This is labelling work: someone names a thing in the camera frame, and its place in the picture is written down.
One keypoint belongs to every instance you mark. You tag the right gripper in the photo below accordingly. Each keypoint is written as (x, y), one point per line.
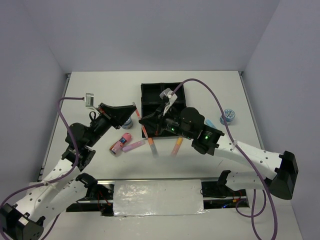
(154, 121)

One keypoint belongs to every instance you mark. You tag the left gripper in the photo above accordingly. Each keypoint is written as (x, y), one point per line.
(116, 116)

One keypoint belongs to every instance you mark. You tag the orange-red thin pen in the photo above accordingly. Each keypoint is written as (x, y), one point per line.
(139, 118)

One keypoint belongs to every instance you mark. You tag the orange-capped clear highlighter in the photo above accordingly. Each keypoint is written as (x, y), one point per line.
(153, 147)

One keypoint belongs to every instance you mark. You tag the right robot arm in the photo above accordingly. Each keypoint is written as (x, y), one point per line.
(276, 172)

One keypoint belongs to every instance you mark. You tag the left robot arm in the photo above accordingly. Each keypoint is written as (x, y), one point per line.
(66, 183)

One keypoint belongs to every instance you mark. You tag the black four-compartment organizer tray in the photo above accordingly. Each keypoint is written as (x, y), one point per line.
(150, 97)

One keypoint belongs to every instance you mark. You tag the blue-lidded jar left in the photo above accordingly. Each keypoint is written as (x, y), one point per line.
(128, 124)

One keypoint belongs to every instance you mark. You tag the blue-lidded jar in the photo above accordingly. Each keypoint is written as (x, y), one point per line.
(128, 124)
(227, 117)

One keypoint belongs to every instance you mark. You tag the pink-capped marker bottle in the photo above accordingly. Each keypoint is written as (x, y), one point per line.
(117, 146)

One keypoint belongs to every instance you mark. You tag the purple highlighter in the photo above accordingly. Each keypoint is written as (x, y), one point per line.
(133, 146)

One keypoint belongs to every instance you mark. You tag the blue-capped highlighter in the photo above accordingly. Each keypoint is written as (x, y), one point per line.
(209, 123)

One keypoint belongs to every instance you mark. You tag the silver tape sheet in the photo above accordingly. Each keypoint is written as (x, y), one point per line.
(158, 198)

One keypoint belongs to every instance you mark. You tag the blue-lidded jar right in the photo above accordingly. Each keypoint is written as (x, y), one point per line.
(227, 117)

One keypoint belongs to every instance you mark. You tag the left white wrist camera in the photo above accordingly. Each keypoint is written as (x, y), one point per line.
(89, 101)

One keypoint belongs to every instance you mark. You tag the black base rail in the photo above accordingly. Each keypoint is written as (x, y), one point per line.
(102, 199)

